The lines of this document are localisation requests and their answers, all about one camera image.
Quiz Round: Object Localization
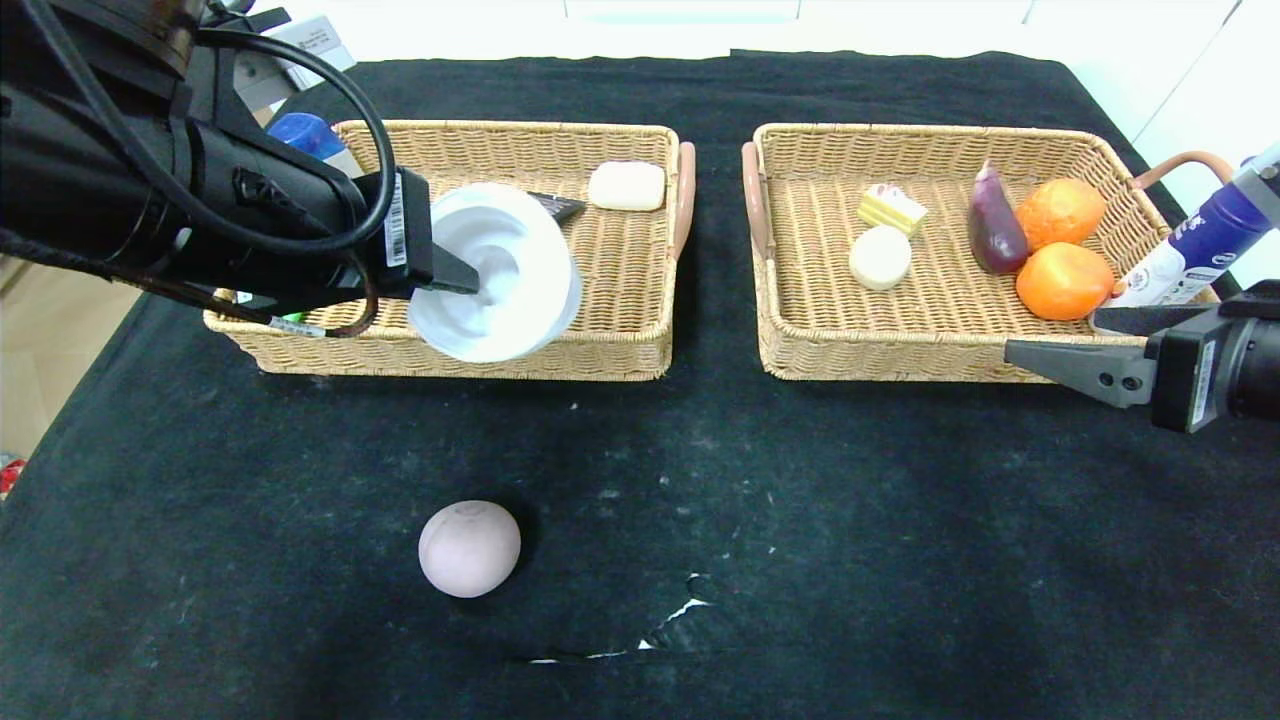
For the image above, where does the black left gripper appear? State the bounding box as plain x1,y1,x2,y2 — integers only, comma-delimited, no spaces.
328,166,480,301

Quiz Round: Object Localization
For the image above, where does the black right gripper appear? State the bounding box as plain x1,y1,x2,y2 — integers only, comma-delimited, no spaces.
1003,302,1280,434

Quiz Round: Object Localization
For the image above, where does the white round container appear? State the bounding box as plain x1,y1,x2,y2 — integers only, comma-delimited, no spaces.
407,182,584,365

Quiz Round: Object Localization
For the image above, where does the black cosmetic tube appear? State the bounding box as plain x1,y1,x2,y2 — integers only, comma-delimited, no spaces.
527,190,589,227

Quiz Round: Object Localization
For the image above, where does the white bottle with blue cap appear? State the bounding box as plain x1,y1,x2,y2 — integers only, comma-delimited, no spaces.
266,112,366,181

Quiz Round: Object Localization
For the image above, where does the cream toy bun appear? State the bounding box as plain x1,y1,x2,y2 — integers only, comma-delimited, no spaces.
850,226,914,290

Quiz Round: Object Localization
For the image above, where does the pink round ball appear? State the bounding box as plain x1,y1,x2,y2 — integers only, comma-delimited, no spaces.
417,500,522,600

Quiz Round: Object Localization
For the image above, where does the yellow toy cake slice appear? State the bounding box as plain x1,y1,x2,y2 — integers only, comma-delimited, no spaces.
857,184,929,237

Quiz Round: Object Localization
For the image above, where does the wicker basket with dish brush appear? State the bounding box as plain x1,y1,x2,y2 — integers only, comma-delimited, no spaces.
200,120,697,383

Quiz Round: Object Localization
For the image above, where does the wicker basket with toy food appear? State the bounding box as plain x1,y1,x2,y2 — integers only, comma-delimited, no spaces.
741,123,1237,386

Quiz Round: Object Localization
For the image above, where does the smooth orange fruit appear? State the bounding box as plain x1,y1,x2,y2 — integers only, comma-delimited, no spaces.
1016,243,1115,322

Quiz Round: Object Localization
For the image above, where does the white bottle with purple cap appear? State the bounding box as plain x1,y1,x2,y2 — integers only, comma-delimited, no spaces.
1087,155,1280,336

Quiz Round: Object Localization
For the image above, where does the rough orange fruit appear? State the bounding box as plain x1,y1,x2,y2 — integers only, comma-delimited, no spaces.
1016,178,1107,251

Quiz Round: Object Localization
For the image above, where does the purple toy eggplant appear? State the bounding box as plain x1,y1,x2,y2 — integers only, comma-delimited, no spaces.
967,161,1029,276

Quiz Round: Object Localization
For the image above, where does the white soap bar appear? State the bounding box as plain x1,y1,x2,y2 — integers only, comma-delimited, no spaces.
588,160,668,212

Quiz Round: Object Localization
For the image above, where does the black tablecloth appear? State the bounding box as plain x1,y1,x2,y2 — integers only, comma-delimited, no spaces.
0,52,1280,720

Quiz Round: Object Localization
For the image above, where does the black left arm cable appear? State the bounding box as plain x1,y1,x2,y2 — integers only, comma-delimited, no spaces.
20,0,401,338

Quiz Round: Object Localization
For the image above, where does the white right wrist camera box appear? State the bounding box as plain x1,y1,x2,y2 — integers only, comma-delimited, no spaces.
1245,140,1280,199

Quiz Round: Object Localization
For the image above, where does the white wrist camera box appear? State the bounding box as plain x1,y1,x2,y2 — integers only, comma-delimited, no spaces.
232,14,358,113
1245,140,1280,199

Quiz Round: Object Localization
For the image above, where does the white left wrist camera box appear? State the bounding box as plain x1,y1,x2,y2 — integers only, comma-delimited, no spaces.
232,14,358,113

